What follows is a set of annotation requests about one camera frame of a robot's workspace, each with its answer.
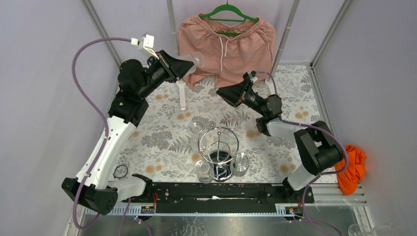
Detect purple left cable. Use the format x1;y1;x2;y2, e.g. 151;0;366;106
71;37;134;231

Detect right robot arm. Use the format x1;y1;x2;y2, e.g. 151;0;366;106
216;71;349;203

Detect chrome wine glass rack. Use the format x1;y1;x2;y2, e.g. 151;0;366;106
197;118;240;182

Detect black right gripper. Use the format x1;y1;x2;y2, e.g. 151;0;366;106
216;78;266;117

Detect small black ring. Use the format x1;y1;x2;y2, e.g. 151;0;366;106
113;165;130;179

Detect floral table mat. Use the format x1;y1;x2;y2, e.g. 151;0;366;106
111;64;338;184

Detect pink shorts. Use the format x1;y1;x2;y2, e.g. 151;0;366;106
178;15;276;89

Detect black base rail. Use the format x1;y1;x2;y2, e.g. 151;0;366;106
131;182;315;214

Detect green clothes hanger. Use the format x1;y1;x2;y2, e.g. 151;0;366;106
198;0;259;23

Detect purple cable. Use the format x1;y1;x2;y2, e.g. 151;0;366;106
255;71;350;236
71;37;134;231

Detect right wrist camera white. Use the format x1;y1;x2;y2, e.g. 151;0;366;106
243;71;258;84

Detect orange cloth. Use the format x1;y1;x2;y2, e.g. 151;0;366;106
337;145;367;195

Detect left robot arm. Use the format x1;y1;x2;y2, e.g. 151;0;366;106
61;50;204;215

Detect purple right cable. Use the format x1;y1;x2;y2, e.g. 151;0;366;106
255;71;350;236

